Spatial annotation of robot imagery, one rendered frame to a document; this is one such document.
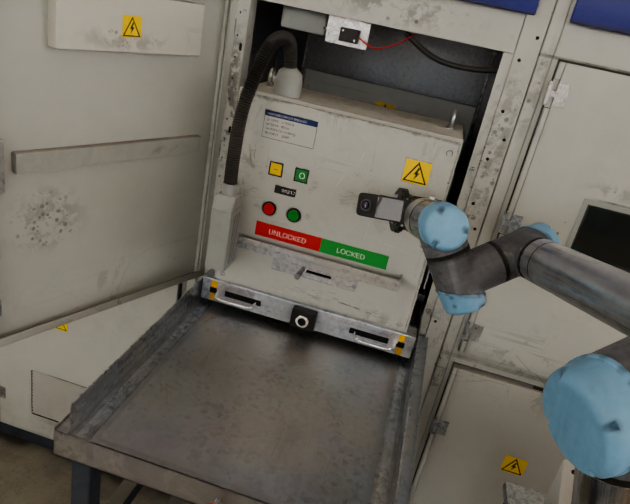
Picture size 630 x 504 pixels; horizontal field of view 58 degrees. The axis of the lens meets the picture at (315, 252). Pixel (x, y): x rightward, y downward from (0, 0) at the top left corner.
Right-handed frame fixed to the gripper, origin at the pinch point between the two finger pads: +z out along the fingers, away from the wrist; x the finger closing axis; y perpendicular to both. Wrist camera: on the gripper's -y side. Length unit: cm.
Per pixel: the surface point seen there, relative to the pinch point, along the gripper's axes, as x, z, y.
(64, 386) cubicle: -79, 59, -82
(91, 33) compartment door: 23, -9, -64
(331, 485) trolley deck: -48, -32, -8
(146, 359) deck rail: -40, -6, -46
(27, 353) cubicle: -70, 60, -95
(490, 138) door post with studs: 18.7, 6.3, 20.9
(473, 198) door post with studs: 4.7, 10.0, 21.4
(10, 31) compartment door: 19, -17, -74
